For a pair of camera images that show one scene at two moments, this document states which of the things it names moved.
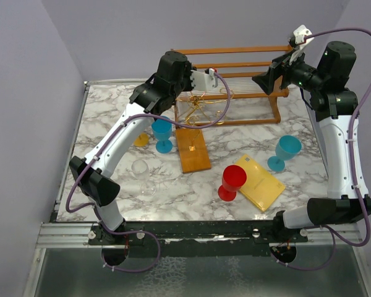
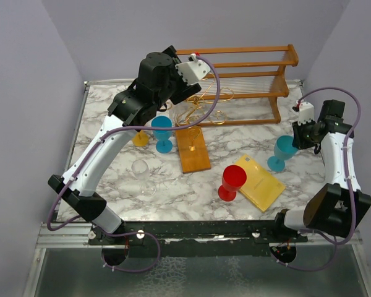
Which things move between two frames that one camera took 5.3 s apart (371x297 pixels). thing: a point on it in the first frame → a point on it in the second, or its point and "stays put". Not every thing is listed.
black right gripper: x=281 y=65 → x=298 y=142
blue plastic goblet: x=287 y=148 stays put
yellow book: x=261 y=187 stays put
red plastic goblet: x=234 y=177 stays put
